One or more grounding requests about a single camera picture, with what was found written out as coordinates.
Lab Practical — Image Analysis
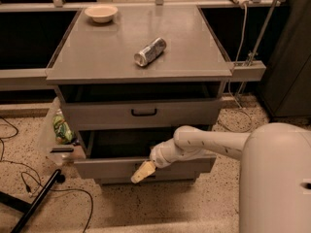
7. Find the white ceramic bowl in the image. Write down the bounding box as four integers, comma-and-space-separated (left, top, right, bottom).
85, 5, 118, 23

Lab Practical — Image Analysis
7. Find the clear plastic bin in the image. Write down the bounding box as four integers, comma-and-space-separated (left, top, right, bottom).
37, 98, 86, 165

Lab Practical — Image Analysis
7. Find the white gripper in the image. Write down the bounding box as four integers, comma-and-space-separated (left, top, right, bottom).
131, 139, 194, 183

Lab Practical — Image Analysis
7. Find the grey bottom drawer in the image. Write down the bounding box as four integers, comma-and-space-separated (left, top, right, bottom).
95, 172, 199, 184

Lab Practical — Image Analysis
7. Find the grey drawer cabinet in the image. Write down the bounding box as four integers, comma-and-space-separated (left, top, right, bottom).
46, 4, 233, 186

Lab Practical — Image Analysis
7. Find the black floor cable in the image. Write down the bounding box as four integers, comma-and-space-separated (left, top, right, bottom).
0, 116, 94, 233

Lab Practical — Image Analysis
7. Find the dark grey side cabinet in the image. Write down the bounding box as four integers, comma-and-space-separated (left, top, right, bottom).
258, 0, 311, 117

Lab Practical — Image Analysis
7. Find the grey metal frame rail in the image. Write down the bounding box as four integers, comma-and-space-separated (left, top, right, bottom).
0, 60, 266, 91

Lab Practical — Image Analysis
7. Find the grey drawer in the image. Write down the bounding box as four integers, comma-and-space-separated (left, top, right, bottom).
61, 99, 222, 131
74, 127, 216, 179
95, 172, 199, 184

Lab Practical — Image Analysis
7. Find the green chip bag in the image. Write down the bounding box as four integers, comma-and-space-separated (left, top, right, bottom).
52, 110, 75, 145

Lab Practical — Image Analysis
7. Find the silver drink can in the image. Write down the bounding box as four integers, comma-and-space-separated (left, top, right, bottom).
134, 37, 166, 67

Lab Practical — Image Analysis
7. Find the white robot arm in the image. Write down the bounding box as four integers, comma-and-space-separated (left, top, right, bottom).
131, 122, 311, 233

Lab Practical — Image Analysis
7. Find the black metal stand leg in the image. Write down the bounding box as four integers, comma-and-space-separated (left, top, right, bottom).
0, 169, 65, 233

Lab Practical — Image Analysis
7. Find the white hanging cable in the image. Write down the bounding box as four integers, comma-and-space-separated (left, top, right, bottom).
217, 3, 254, 135

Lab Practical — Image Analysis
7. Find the grey top drawer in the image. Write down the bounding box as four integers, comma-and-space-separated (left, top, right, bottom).
61, 99, 222, 131

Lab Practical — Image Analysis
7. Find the thin metal diagonal rod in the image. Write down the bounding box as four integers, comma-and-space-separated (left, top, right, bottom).
234, 0, 278, 100

